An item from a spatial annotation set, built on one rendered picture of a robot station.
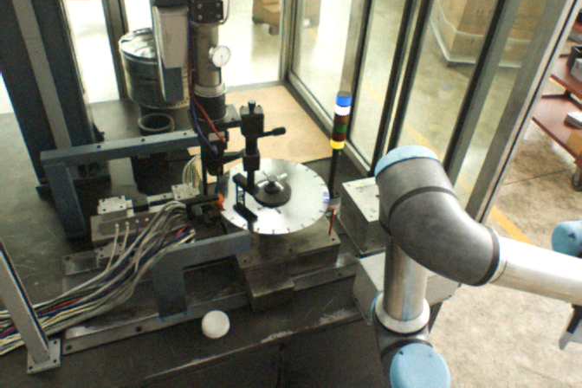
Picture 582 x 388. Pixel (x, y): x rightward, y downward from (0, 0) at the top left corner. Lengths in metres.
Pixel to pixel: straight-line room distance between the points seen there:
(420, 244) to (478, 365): 1.62
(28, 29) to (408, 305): 1.21
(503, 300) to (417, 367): 1.58
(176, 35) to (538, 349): 2.03
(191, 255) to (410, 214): 0.61
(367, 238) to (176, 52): 0.76
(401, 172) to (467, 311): 1.72
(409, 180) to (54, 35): 1.14
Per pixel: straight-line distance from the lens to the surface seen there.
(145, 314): 1.33
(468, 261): 0.72
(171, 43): 1.09
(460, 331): 2.37
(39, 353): 1.30
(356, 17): 1.70
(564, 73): 3.68
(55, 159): 1.41
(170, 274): 1.20
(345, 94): 1.43
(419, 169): 0.78
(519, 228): 3.00
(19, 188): 1.84
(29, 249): 1.60
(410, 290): 0.97
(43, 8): 1.53
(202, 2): 0.99
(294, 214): 1.29
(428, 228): 0.71
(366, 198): 1.45
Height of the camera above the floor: 1.83
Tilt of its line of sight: 38 degrees down
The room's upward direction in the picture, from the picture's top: 5 degrees clockwise
